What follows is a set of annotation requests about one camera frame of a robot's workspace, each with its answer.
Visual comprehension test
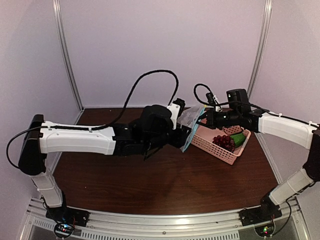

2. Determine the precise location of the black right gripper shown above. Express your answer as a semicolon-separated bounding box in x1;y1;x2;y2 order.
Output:
194;107;241;130

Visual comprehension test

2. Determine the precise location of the clear zip top bag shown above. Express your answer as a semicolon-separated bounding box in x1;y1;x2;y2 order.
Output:
177;104;205;153

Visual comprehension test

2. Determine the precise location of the dark red grape bunch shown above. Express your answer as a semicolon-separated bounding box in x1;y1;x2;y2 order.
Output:
212;135;235;153

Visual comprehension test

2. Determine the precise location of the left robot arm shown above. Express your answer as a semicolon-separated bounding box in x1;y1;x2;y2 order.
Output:
18;103;192;222

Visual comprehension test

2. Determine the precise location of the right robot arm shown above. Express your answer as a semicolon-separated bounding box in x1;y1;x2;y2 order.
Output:
197;88;320;221

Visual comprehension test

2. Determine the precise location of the pink perforated plastic basket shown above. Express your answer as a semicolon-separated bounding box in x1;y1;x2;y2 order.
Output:
191;125;251;165

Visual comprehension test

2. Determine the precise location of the green chayote squash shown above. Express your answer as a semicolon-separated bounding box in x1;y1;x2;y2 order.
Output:
230;132;246;148

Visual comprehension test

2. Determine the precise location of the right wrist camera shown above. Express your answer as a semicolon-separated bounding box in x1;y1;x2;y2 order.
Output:
205;92;223;112

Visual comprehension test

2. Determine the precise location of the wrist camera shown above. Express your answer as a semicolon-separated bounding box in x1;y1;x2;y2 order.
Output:
166;98;186;125
205;92;223;112

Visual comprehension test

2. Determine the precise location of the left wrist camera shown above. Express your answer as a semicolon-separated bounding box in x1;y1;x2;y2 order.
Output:
166;98;186;125

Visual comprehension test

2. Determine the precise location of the right camera cable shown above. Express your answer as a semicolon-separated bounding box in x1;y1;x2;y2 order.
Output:
193;83;216;108

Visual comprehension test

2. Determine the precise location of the camera cable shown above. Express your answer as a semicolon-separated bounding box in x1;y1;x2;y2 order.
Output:
193;83;216;108
6;70;180;170

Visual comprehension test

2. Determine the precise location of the right aluminium frame post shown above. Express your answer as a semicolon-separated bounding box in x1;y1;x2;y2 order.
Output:
247;0;273;100

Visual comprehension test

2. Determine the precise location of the aluminium frame post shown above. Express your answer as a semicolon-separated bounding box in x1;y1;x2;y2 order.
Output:
247;0;273;100
52;0;84;111

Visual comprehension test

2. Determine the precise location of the left camera cable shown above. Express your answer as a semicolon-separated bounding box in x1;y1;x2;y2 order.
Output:
6;70;180;170

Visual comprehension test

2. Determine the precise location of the front aluminium rail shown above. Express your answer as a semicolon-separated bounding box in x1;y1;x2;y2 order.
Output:
23;197;308;240

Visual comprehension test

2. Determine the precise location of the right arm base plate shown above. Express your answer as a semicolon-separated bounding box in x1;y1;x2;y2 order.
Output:
239;205;282;227

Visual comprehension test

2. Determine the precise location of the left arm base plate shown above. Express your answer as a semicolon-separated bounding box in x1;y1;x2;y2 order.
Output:
43;203;90;227

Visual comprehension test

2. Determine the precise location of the left aluminium frame post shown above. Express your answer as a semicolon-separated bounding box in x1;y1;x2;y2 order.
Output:
52;0;84;111

